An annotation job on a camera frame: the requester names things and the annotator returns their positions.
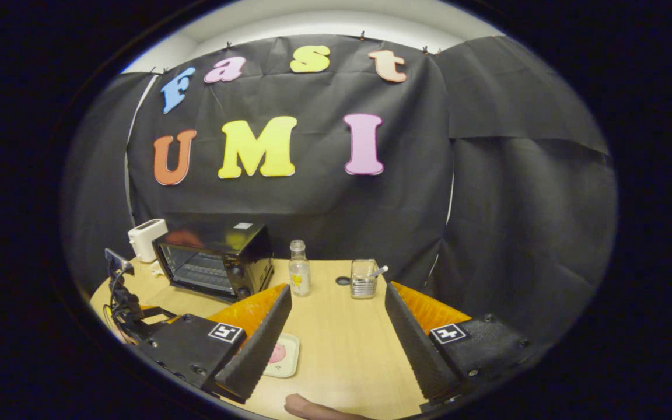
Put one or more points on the cream square plate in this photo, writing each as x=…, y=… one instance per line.
x=289, y=356

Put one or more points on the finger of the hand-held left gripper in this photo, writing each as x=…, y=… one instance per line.
x=161, y=314

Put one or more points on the white toaster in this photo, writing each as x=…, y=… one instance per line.
x=146, y=239

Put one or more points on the pink ham slice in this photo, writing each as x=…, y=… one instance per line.
x=277, y=353

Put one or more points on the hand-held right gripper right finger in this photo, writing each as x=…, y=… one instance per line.
x=417, y=350

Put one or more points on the black electric oven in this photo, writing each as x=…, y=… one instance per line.
x=242, y=245

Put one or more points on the small black round lid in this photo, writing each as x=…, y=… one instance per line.
x=343, y=280

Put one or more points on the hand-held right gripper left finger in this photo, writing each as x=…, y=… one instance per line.
x=260, y=350

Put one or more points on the clear glass bottle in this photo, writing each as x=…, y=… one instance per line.
x=299, y=271

